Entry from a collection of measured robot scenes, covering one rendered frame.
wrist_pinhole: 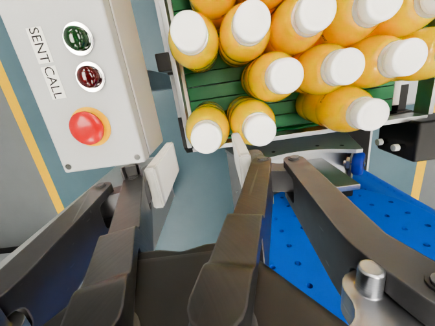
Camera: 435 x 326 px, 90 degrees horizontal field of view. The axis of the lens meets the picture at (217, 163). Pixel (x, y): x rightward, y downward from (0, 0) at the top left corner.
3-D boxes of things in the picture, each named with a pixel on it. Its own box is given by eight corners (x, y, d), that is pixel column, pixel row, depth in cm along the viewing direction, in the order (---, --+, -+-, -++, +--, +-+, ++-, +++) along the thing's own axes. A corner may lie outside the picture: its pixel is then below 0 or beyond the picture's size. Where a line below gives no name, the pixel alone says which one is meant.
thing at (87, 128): (80, 144, 25) (74, 147, 24) (68, 113, 24) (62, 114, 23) (111, 140, 25) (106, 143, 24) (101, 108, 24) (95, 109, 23)
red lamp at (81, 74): (84, 89, 23) (78, 90, 22) (77, 67, 22) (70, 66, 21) (105, 86, 23) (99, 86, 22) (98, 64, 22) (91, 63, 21)
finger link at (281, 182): (256, 175, 12) (308, 168, 12) (244, 150, 17) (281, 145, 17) (257, 198, 13) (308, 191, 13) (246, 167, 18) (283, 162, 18)
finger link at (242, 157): (239, 156, 14) (250, 154, 14) (230, 132, 20) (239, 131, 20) (243, 197, 15) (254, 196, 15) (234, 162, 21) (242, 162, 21)
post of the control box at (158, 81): (186, 87, 127) (106, 97, 33) (185, 80, 125) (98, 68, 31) (193, 86, 127) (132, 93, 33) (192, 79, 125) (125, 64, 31)
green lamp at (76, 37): (72, 53, 22) (65, 52, 21) (64, 28, 21) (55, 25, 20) (94, 50, 22) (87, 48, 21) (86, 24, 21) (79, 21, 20)
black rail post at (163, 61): (168, 75, 41) (158, 73, 34) (165, 58, 40) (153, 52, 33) (180, 74, 41) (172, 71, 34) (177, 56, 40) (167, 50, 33)
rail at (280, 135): (194, 147, 41) (193, 152, 38) (193, 143, 41) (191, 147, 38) (412, 116, 39) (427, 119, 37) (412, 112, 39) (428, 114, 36)
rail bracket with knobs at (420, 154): (363, 147, 47) (402, 164, 37) (366, 114, 44) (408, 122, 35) (410, 141, 46) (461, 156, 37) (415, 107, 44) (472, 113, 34)
